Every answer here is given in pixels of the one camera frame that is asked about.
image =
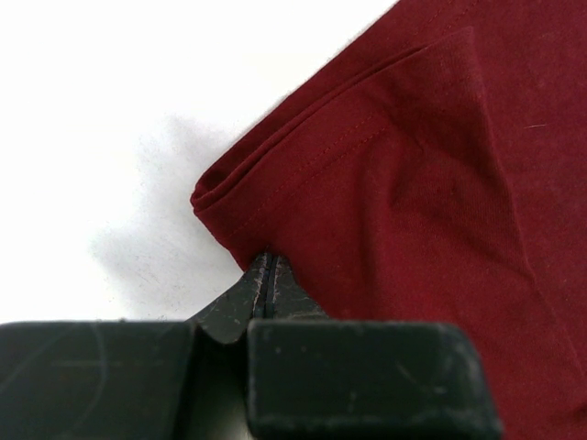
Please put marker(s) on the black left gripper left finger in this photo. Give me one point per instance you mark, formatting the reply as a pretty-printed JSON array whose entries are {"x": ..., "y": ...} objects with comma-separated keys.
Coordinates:
[{"x": 133, "y": 379}]

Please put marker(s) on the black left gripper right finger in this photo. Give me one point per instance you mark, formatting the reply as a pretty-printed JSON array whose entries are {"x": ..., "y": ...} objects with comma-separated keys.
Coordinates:
[{"x": 310, "y": 376}]

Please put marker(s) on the dark red t shirt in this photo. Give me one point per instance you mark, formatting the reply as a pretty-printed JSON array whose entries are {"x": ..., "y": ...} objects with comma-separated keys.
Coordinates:
[{"x": 435, "y": 170}]

